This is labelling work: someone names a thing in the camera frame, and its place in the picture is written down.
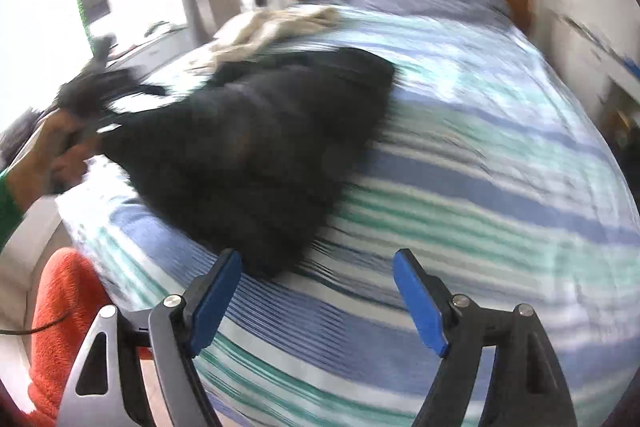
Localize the person's left hand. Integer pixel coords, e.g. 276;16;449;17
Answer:
9;107;103;208

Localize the blue item on desk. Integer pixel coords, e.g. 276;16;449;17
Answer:
617;52;640;82

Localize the black puffer jacket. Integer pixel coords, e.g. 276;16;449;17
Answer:
97;47;396;280

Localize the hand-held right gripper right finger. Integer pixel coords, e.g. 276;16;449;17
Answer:
392;248;566;427

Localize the bed with striped sheet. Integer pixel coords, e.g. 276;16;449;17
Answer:
55;0;640;427

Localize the beige blanket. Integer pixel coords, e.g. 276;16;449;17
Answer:
207;4;343;68

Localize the person's orange clothing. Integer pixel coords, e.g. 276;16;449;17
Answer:
27;248;151;423

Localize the white desk with drawers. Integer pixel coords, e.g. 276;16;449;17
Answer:
547;4;640;128

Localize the thin black cable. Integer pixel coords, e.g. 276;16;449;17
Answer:
0;311;73;337

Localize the person's green-sleeved left forearm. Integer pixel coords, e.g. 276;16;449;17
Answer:
0;167;26;253

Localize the white drawer cabinet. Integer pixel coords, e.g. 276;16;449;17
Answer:
107;22;196;72

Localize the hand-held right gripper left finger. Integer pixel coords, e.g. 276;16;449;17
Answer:
57;248;243;427

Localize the window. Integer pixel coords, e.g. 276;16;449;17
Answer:
0;0;188;118

